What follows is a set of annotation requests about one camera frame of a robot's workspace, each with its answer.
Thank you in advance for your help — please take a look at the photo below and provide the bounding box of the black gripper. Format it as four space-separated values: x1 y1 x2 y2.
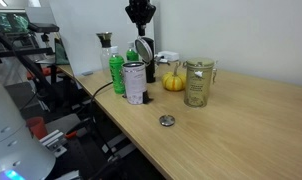
124 0 157 37

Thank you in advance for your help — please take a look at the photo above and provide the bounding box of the round metal hinged lid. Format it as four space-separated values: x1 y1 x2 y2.
134 36 154 65

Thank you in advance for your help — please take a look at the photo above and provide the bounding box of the white cylindrical tin container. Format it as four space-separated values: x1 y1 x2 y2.
122 61 149 106

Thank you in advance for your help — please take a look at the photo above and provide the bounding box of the green bottle white cap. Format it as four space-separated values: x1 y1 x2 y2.
125 41 141 63
108 45 126 96

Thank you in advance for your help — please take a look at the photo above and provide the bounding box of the white power adapter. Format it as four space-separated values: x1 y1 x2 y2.
156 50 181 63

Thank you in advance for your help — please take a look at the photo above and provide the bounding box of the black cylindrical bottle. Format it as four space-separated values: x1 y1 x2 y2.
144 36 157 84

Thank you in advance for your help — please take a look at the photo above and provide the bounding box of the clear glass carafe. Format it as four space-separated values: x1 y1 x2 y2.
95 31 114 83

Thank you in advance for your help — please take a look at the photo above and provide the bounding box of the white board panel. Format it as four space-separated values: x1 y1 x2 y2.
48 0 156 77

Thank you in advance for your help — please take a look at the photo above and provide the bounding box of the small yellow orange pumpkin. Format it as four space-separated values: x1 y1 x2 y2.
161 61 187 93

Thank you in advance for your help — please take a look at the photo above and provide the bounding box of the small grey flat item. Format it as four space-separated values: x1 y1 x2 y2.
80 69 95 77

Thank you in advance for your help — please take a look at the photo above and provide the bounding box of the clear glass jar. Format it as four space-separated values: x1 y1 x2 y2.
182 57 219 109

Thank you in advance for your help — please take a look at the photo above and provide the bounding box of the round silver metal disc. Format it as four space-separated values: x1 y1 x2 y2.
158 114 177 128

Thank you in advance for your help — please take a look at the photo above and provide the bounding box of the red cup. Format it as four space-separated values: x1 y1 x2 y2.
25 116 49 141

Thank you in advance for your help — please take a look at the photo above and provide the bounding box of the black cable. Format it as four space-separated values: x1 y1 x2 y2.
89 80 115 162

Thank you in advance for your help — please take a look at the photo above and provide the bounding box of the black camera on stand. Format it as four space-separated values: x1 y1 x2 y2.
27 22 61 34

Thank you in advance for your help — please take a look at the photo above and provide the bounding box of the orange handled tool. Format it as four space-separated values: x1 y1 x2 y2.
64 130 79 140

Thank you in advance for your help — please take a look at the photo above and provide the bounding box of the aluminium profile bracket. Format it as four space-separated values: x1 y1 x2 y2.
39 129 68 158

